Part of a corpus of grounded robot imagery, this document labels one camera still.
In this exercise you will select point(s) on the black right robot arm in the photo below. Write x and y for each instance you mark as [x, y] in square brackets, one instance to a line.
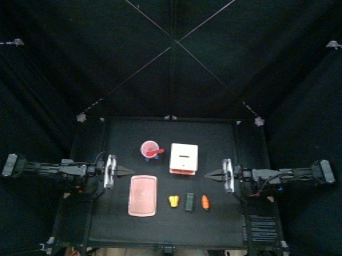
[288, 173]

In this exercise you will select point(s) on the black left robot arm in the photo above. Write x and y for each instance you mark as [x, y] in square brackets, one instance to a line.
[48, 168]

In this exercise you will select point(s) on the orange toy carrot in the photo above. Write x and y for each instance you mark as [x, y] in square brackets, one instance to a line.
[204, 202]

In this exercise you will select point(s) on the pink plastic tray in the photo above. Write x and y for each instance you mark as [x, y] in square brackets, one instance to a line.
[141, 196]

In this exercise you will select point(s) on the white wooden box red panel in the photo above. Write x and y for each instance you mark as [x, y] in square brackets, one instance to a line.
[183, 158]

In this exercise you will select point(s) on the red plastic cup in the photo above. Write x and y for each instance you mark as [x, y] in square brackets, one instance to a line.
[148, 148]

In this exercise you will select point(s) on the red plastic spoon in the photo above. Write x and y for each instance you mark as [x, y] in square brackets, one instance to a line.
[156, 152]

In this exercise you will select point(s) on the dark block patterned end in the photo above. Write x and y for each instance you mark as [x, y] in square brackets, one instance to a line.
[189, 201]

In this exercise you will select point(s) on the white text label sticker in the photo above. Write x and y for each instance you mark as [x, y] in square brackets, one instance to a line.
[262, 228]

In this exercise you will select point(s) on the grey metal frame clamp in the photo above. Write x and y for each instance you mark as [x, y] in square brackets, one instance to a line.
[169, 117]
[80, 117]
[259, 121]
[16, 42]
[334, 44]

